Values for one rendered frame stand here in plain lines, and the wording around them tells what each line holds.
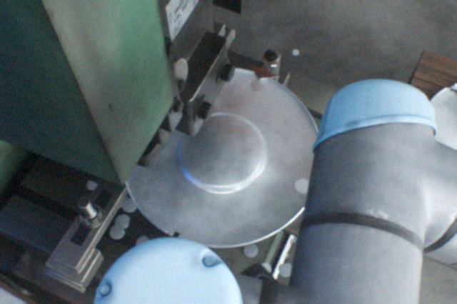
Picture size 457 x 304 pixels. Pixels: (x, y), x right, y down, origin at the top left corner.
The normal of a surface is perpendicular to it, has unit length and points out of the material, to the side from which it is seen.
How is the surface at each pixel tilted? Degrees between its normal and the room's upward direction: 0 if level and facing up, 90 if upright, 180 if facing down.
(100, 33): 90
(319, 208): 51
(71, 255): 0
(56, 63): 90
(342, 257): 21
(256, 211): 0
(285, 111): 0
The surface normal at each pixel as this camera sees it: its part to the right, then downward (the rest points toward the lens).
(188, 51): 0.90, 0.38
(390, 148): 0.15, -0.41
